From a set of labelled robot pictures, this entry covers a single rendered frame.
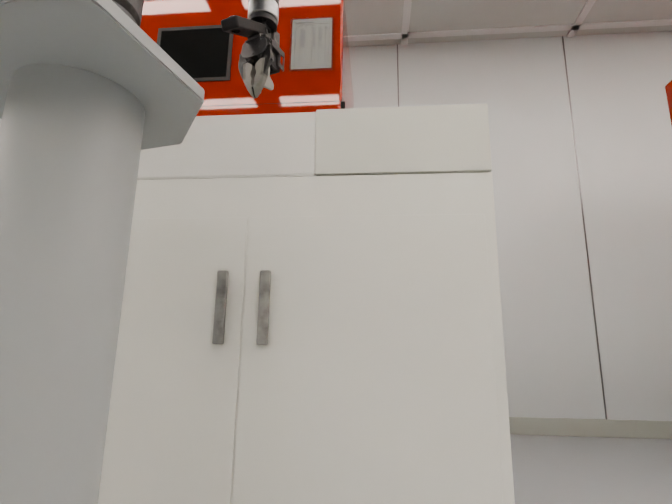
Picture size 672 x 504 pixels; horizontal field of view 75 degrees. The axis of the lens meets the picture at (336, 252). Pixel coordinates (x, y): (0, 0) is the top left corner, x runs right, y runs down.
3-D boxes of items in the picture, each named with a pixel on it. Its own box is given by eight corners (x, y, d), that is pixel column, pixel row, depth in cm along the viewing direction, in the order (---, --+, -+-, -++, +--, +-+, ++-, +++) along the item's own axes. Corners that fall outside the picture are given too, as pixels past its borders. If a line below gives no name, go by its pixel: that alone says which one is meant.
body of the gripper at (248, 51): (285, 73, 109) (286, 31, 111) (265, 52, 101) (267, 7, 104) (259, 81, 112) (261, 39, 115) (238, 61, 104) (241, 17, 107)
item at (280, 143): (86, 195, 103) (94, 140, 107) (320, 190, 98) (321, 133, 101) (58, 179, 94) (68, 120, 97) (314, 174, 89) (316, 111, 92)
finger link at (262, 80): (277, 104, 105) (278, 70, 107) (263, 91, 100) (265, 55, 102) (266, 107, 107) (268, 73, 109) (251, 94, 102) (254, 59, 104)
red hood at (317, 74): (199, 205, 234) (208, 103, 248) (353, 202, 227) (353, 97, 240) (118, 138, 161) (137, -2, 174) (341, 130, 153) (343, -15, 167)
